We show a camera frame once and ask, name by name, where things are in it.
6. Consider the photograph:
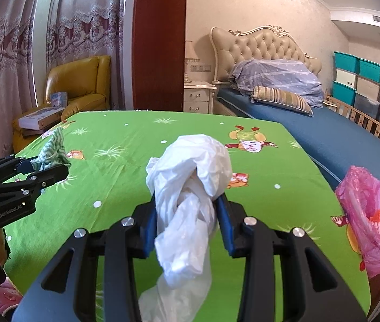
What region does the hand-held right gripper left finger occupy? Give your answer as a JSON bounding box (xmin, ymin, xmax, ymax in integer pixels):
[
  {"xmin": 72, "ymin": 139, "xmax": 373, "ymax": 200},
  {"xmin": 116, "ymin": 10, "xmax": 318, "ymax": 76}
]
[{"xmin": 11, "ymin": 195, "xmax": 159, "ymax": 322}]

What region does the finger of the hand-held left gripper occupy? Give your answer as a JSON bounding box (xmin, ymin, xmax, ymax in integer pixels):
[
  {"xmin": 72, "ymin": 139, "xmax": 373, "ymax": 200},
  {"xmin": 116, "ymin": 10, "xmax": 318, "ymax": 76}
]
[
  {"xmin": 0, "ymin": 156, "xmax": 41, "ymax": 183},
  {"xmin": 0, "ymin": 165, "xmax": 70, "ymax": 205}
]

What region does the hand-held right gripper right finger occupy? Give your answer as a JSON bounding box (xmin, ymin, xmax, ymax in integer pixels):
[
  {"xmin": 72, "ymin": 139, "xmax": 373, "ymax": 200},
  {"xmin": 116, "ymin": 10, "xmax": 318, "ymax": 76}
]
[{"xmin": 217, "ymin": 195, "xmax": 368, "ymax": 322}]

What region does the teal foam fruit net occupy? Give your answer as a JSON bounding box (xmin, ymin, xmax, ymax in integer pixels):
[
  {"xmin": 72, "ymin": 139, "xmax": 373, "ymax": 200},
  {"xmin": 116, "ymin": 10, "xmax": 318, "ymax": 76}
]
[{"xmin": 31, "ymin": 127, "xmax": 72, "ymax": 171}]

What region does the white plastic bag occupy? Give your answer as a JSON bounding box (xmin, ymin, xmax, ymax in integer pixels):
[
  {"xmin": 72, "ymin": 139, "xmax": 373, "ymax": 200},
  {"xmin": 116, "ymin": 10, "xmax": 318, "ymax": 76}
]
[{"xmin": 139, "ymin": 134, "xmax": 232, "ymax": 322}]

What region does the pink plastic bag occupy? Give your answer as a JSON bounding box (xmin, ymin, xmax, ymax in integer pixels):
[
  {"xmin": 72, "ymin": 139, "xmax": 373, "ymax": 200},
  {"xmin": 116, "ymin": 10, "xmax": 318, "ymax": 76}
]
[{"xmin": 335, "ymin": 165, "xmax": 380, "ymax": 279}]

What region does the dark flat tray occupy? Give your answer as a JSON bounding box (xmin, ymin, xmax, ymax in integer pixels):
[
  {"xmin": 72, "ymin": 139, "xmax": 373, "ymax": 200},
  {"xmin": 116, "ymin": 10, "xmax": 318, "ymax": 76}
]
[{"xmin": 21, "ymin": 126, "xmax": 55, "ymax": 138}]

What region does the flat white box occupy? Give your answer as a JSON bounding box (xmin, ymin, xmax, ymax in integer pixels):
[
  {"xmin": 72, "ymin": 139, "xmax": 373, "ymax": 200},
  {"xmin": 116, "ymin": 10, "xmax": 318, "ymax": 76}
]
[{"xmin": 18, "ymin": 107, "xmax": 66, "ymax": 130}]

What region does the small blue-white box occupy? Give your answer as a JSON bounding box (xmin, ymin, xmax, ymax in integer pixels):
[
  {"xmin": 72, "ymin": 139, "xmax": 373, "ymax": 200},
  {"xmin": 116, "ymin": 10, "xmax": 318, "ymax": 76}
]
[{"xmin": 49, "ymin": 91, "xmax": 68, "ymax": 108}]

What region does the green printed tablecloth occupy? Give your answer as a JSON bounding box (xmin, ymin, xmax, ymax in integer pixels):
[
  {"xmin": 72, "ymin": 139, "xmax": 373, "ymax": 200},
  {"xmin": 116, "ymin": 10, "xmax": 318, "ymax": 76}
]
[{"xmin": 4, "ymin": 109, "xmax": 371, "ymax": 322}]

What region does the yellow leather armchair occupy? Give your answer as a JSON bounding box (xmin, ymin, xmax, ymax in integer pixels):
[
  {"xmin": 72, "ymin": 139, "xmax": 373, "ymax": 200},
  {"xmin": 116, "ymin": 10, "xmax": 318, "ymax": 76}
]
[{"xmin": 12, "ymin": 55, "xmax": 112, "ymax": 155}]

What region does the white nightstand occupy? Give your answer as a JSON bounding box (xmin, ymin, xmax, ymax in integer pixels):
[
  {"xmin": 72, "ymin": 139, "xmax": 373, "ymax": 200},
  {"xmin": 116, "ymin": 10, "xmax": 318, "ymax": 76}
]
[{"xmin": 183, "ymin": 80, "xmax": 218, "ymax": 115}]

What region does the striped pillow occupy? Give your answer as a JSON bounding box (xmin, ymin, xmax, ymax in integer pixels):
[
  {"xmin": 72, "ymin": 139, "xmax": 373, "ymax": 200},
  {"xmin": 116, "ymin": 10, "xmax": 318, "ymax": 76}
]
[{"xmin": 250, "ymin": 85, "xmax": 314, "ymax": 117}]

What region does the blue mattress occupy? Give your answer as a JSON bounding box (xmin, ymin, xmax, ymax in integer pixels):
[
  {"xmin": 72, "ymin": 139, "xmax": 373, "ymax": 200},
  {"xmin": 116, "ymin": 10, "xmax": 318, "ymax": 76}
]
[{"xmin": 217, "ymin": 87, "xmax": 380, "ymax": 192}]

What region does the lavender quilt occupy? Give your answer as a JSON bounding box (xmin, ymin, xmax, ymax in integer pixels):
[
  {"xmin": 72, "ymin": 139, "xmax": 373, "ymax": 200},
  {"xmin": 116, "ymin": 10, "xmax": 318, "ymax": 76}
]
[{"xmin": 228, "ymin": 58, "xmax": 325, "ymax": 109}]

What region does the brown wooden wardrobe panel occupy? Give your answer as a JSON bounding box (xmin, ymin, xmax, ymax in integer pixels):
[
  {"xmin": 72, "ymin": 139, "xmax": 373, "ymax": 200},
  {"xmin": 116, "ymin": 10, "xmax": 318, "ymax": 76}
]
[{"xmin": 132, "ymin": 0, "xmax": 188, "ymax": 112}]

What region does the teal storage box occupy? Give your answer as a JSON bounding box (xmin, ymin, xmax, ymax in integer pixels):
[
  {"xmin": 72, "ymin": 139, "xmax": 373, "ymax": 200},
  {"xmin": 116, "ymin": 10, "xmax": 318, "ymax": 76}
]
[
  {"xmin": 331, "ymin": 80, "xmax": 356, "ymax": 106},
  {"xmin": 333, "ymin": 51, "xmax": 360, "ymax": 74},
  {"xmin": 357, "ymin": 58, "xmax": 380, "ymax": 84}
]

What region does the table lamp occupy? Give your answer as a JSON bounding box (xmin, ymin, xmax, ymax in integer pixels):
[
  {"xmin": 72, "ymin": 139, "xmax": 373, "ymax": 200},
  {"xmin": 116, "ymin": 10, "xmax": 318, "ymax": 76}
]
[{"xmin": 184, "ymin": 40, "xmax": 194, "ymax": 84}]

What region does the grey storage box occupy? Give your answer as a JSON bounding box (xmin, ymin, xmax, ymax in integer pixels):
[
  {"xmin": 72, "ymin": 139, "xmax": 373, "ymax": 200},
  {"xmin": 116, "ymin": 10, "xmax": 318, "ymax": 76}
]
[{"xmin": 354, "ymin": 93, "xmax": 380, "ymax": 119}]

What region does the beige tufted headboard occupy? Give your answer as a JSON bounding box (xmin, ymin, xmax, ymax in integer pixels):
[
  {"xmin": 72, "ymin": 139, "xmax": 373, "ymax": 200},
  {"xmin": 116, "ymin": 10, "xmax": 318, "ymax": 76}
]
[{"xmin": 209, "ymin": 25, "xmax": 323, "ymax": 84}]

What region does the white storage box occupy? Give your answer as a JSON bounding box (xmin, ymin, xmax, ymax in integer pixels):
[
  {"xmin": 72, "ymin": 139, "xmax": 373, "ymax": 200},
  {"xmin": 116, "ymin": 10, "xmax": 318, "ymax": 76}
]
[{"xmin": 336, "ymin": 69, "xmax": 358, "ymax": 88}]

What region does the beige storage box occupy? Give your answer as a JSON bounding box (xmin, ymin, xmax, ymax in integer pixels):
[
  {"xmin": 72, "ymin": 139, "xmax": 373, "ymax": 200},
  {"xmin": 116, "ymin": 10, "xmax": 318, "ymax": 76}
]
[{"xmin": 356, "ymin": 75, "xmax": 380, "ymax": 101}]

